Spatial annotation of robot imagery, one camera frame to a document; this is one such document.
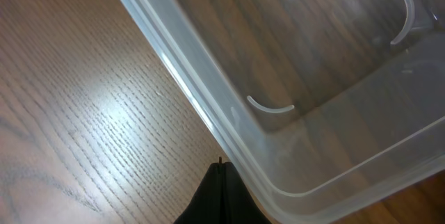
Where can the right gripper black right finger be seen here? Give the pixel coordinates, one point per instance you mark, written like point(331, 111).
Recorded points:
point(237, 206)

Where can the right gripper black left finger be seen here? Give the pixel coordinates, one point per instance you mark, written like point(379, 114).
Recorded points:
point(204, 207)

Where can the clear plastic container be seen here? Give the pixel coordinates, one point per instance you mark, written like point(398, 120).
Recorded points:
point(323, 106)

